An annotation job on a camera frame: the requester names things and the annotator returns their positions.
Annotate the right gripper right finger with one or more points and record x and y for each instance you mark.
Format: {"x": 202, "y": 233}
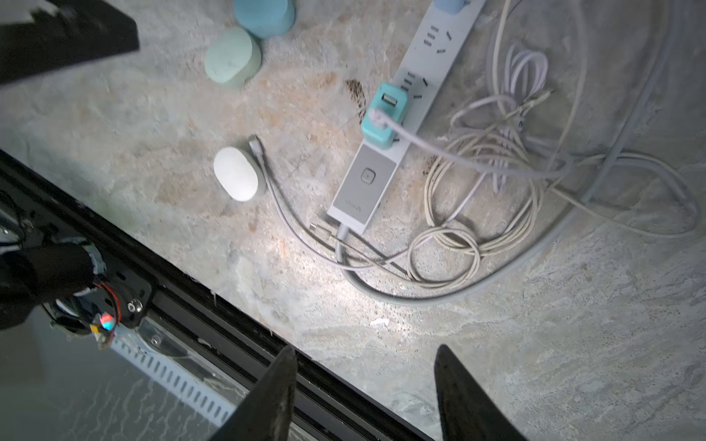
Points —
{"x": 466, "y": 412}

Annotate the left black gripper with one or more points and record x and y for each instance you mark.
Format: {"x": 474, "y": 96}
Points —
{"x": 75, "y": 33}

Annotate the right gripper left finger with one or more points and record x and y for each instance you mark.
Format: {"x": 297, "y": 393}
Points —
{"x": 266, "y": 413}

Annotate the white earbud case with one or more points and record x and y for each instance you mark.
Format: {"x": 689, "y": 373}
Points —
{"x": 239, "y": 174}

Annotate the teal charger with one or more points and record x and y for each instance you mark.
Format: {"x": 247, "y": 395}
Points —
{"x": 385, "y": 114}

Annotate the white power strip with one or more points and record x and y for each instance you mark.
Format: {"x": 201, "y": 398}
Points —
{"x": 423, "y": 70}

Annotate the teal blue charger adapter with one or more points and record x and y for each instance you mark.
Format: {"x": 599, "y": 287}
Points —
{"x": 451, "y": 7}

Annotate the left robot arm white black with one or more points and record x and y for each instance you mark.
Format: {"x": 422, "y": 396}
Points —
{"x": 54, "y": 254}

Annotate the blue earbud case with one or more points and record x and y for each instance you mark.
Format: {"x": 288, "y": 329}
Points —
{"x": 265, "y": 18}

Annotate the white slotted cable duct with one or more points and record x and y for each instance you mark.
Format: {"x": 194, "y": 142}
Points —
{"x": 184, "y": 385}

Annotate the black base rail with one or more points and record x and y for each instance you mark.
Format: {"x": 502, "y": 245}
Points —
{"x": 325, "y": 406}

